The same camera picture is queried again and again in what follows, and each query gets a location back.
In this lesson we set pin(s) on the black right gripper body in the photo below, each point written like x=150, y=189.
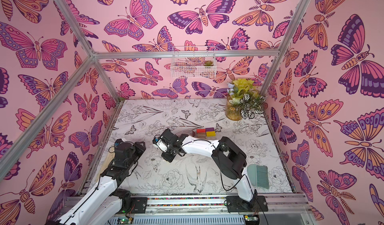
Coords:
x=168, y=144

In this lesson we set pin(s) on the white wire basket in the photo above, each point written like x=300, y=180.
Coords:
x=188, y=61

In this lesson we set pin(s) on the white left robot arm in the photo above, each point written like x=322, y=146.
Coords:
x=106, y=198

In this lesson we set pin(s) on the yellow rectangular block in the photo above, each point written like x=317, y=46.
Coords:
x=210, y=133

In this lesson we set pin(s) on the potted plant in vase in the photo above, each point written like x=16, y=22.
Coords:
x=244, y=100

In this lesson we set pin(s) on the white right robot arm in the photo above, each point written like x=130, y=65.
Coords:
x=229, y=158

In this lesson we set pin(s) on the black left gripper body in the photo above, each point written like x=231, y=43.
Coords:
x=139, y=151

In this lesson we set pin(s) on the small succulent in basket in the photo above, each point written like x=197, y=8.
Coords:
x=209, y=63

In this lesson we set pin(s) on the brown wooden block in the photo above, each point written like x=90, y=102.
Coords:
x=201, y=135

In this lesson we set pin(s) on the red rectangular block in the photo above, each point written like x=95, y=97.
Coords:
x=200, y=131

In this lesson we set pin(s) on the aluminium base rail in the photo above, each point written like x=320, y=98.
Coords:
x=284, y=209

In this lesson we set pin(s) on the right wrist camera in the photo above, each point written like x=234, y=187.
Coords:
x=158, y=143

